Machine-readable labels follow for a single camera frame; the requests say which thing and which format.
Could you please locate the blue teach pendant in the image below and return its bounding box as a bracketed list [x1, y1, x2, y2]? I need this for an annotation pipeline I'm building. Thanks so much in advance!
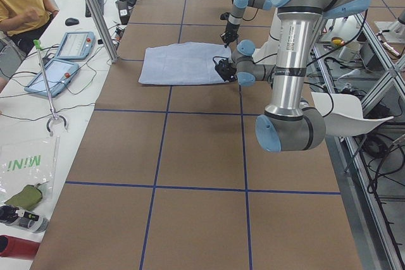
[55, 32, 95, 61]
[24, 59, 79, 97]

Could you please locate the metal reacher grabber tool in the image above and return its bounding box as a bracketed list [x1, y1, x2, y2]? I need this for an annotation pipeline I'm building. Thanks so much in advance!
[33, 39, 68, 137]

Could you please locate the white moulded chair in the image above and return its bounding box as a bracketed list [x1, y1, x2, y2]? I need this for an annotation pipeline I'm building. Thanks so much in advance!
[324, 94, 394, 137]

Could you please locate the upper blue teach pendant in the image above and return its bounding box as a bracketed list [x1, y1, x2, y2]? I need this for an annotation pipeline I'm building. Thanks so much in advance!
[55, 32, 95, 61]

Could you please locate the black computer mouse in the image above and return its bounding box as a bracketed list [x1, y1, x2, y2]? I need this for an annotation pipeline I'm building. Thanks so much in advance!
[65, 18, 80, 27]

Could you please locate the black keyboard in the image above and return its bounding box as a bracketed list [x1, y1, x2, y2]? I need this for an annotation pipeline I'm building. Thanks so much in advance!
[84, 0, 105, 18]

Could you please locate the lower blue teach pendant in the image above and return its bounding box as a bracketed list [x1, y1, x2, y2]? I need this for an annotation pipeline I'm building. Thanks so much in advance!
[24, 59, 79, 97]

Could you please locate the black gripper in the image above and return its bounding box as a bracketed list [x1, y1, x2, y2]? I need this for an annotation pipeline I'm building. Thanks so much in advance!
[220, 25, 239, 48]
[215, 61, 237, 82]

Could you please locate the light blue striped shirt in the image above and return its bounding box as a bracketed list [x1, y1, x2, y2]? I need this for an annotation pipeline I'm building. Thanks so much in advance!
[139, 42, 231, 85]

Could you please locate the person in yellow shirt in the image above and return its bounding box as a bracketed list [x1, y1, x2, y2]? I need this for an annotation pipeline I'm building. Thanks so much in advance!
[1, 0, 59, 54]

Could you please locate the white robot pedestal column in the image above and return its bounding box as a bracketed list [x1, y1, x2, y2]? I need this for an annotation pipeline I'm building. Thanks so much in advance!
[253, 10, 281, 64]

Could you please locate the red bottle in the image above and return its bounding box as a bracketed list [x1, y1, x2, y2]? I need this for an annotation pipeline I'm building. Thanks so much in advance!
[1, 235, 41, 261]

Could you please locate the olive green pouch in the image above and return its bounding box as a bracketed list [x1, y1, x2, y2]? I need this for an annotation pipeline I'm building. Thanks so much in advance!
[4, 183, 44, 211]

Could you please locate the clear plastic bag green print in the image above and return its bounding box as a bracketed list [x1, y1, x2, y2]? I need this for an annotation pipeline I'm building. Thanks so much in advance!
[1, 137, 59, 202]

